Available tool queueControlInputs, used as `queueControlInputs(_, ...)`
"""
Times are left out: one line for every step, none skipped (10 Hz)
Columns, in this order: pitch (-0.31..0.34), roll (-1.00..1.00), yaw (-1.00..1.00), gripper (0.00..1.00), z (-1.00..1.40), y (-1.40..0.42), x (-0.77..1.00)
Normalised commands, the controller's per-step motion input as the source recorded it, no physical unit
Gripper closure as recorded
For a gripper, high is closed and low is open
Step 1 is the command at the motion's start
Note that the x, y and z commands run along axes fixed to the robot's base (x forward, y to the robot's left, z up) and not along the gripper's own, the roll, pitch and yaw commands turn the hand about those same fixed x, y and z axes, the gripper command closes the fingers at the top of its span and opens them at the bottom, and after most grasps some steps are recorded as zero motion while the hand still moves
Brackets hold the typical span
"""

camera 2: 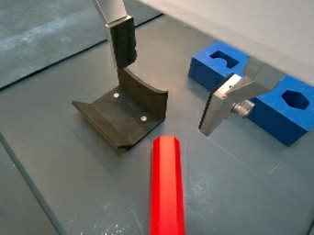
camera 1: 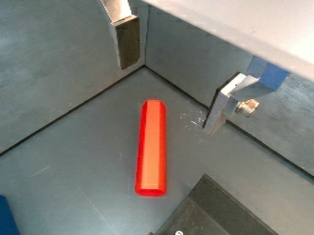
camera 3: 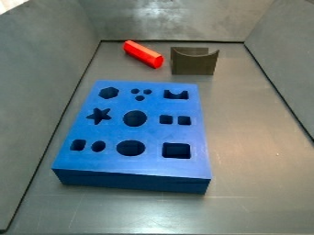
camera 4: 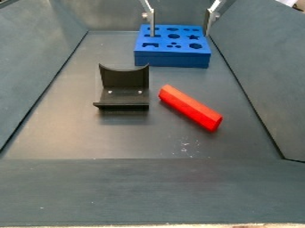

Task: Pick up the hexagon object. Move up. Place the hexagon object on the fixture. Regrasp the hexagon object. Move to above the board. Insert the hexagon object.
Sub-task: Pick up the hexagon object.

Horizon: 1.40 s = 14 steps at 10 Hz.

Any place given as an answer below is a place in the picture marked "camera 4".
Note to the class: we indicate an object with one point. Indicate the black curved cradle stand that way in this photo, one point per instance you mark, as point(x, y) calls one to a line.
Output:
point(125, 88)

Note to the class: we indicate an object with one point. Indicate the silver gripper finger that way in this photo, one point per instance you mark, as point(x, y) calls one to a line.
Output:
point(213, 15)
point(149, 15)

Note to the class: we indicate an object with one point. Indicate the red hexagonal prism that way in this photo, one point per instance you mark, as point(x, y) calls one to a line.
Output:
point(197, 111)

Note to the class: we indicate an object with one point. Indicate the blue foam shape-sorter block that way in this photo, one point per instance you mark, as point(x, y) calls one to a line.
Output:
point(177, 46)

